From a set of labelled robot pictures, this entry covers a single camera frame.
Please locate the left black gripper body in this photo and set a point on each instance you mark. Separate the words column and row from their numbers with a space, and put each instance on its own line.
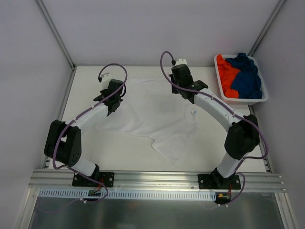
column 110, row 101

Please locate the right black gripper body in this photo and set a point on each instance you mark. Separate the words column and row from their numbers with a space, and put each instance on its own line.
column 180, row 88

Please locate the white t shirt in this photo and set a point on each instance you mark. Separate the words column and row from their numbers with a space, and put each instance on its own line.
column 149, row 109

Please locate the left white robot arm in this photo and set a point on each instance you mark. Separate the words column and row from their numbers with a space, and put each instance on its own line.
column 63, row 142

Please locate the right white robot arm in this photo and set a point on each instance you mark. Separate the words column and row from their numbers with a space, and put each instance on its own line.
column 242, row 135

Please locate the orange t shirt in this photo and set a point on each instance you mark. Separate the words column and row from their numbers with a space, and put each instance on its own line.
column 227, row 75

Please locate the blue t shirt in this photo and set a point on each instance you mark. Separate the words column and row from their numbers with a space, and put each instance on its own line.
column 247, row 82

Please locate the white plastic basket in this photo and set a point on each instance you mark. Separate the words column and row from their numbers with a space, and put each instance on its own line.
column 236, row 101

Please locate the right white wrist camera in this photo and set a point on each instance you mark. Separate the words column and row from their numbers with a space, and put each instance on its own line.
column 179, row 61

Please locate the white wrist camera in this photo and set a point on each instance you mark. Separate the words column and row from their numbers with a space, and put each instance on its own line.
column 105, row 77
column 179, row 61

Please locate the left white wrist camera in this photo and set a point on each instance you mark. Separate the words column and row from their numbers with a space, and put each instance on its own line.
column 105, row 77

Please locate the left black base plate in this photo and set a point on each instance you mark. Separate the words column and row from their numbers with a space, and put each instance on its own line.
column 106, row 178

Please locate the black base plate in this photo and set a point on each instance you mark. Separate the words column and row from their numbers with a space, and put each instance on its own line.
column 217, row 182
column 106, row 178

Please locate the aluminium mounting rail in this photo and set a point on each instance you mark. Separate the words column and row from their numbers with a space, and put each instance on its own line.
column 159, row 181

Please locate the white slotted cable duct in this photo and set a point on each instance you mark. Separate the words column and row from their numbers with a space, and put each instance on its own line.
column 128, row 194

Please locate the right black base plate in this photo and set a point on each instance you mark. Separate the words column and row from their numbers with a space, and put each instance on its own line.
column 217, row 182

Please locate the left aluminium frame post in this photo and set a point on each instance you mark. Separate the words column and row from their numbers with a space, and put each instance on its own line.
column 51, row 25

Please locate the aluminium frame post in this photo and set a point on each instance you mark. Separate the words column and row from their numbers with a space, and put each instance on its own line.
column 270, row 20
column 51, row 25

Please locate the right aluminium frame post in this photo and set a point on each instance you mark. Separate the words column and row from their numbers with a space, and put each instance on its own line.
column 270, row 20

